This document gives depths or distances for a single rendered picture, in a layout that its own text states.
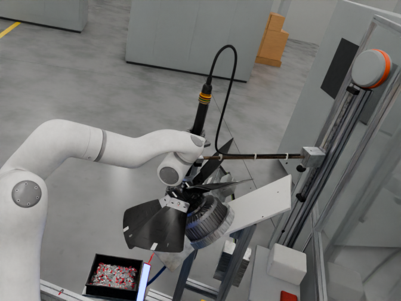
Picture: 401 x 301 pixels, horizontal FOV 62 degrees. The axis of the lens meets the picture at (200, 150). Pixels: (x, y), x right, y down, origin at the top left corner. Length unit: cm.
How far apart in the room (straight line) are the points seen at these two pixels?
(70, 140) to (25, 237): 24
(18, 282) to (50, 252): 196
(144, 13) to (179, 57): 103
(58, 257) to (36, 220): 199
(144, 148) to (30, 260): 39
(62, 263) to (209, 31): 518
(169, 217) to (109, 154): 57
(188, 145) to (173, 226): 50
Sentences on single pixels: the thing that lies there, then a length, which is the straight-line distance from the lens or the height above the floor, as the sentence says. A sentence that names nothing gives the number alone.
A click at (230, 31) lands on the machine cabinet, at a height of 97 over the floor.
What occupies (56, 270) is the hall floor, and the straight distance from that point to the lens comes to 272.
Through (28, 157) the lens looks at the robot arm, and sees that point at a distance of 89.
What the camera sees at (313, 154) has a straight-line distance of 160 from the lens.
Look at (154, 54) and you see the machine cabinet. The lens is 677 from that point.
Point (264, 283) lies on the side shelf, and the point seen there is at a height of 86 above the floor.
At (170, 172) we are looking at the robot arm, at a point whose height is 157.
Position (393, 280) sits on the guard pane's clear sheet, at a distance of 118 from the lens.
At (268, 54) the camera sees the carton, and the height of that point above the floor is 24.
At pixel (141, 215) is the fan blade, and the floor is 102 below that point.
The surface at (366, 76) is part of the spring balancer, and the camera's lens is 156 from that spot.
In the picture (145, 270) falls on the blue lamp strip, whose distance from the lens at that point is 124.
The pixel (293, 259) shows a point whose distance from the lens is 177.
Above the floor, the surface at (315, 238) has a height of 100.
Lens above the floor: 213
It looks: 30 degrees down
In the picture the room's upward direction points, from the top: 15 degrees clockwise
